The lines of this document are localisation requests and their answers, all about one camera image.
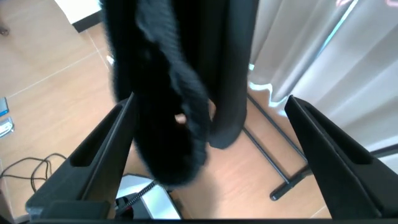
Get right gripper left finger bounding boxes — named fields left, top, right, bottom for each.
left=25, top=92, right=138, bottom=218

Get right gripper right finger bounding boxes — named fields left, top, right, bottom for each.
left=284, top=95, right=398, bottom=218

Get black garment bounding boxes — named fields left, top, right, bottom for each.
left=99, top=0, right=259, bottom=187

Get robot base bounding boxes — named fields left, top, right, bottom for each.
left=113, top=173, right=183, bottom=220

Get black clothes rack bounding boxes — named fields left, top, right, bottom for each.
left=242, top=93, right=313, bottom=202

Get beige curtain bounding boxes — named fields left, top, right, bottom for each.
left=248, top=0, right=398, bottom=153

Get thin black floor cable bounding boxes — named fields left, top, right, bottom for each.
left=0, top=152, right=68, bottom=194

